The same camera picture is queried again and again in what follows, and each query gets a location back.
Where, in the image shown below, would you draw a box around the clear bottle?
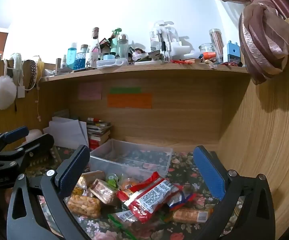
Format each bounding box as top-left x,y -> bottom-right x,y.
117,34 -> 129,59

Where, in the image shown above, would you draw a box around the tan brown snack packet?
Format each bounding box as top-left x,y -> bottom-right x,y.
80,170 -> 106,188

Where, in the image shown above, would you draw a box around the orange peanut brittle packet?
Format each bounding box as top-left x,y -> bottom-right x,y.
66,193 -> 102,218

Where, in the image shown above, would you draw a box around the green sticky note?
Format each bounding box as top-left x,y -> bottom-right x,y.
109,87 -> 142,94

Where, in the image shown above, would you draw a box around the clear blister packaging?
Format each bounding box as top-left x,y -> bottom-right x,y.
149,21 -> 180,56

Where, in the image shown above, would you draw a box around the pink sticky note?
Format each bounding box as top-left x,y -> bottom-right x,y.
78,82 -> 102,100

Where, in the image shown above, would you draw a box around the small red snack packet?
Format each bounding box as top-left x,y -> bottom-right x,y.
116,189 -> 135,210

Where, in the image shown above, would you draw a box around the clear plastic container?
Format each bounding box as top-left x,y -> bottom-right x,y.
89,138 -> 173,180

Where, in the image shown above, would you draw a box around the white fluffy headband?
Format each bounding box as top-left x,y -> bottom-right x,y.
9,52 -> 23,85

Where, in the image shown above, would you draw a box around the green pump bottle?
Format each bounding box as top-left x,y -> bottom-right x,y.
110,28 -> 122,57

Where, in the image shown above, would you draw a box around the brown nut bar packet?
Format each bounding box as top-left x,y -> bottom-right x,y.
88,179 -> 119,205

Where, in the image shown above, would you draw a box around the stack of books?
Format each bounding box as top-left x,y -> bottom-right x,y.
86,119 -> 113,151

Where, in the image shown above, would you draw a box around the white blue red snack packet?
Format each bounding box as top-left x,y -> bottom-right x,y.
167,191 -> 198,212

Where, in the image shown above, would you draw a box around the blue white box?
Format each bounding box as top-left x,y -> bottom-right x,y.
226,40 -> 241,64

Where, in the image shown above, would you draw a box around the brown headband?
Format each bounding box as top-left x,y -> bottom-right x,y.
22,59 -> 38,90

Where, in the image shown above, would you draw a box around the wooden shelf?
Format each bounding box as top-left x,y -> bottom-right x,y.
39,62 -> 251,82

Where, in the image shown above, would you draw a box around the green label snack packet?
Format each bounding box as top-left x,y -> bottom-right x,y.
106,174 -> 120,188

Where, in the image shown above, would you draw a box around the yellow snack packet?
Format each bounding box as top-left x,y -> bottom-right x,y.
71,182 -> 88,197

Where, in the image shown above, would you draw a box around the green edged clear packet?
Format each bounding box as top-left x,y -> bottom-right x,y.
108,210 -> 138,240

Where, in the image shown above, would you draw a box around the orange sticky note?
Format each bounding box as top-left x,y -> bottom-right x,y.
107,93 -> 152,109

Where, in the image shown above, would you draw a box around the short glass jar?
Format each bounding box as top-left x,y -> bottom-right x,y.
199,43 -> 218,59

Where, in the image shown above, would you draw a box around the white papers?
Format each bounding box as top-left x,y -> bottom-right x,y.
43,116 -> 89,148

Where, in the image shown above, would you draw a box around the white fluffy pompom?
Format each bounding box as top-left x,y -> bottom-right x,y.
0,76 -> 17,110

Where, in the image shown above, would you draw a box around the blue liquid bottle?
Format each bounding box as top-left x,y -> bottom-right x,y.
67,42 -> 78,70

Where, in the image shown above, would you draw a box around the cork topped bottle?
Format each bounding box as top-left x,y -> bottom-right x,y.
90,27 -> 101,68

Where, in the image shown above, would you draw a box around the pinkish tied curtain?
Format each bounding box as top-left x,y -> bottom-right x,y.
193,0 -> 289,86

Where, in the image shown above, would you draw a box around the orange snack packet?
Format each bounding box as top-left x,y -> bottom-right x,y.
121,177 -> 138,189

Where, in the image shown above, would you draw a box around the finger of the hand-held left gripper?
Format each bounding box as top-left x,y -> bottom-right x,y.
0,126 -> 29,154
0,133 -> 55,173

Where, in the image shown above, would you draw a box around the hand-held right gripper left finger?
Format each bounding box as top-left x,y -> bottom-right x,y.
6,144 -> 95,240

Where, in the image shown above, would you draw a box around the tan sesame bar packet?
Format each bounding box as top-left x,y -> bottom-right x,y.
172,207 -> 209,223

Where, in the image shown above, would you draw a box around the tall jar of sticks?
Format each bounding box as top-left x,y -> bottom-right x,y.
209,29 -> 224,63

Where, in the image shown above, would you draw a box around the floral tablecloth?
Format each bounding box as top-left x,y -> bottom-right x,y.
24,142 -> 245,240

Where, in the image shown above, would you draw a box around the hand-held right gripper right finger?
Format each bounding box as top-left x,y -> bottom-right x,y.
193,145 -> 276,240

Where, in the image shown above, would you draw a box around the blue beads jar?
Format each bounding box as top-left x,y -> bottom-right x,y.
74,44 -> 89,69

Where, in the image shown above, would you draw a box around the white plastic tray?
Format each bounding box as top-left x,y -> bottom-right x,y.
96,58 -> 129,69

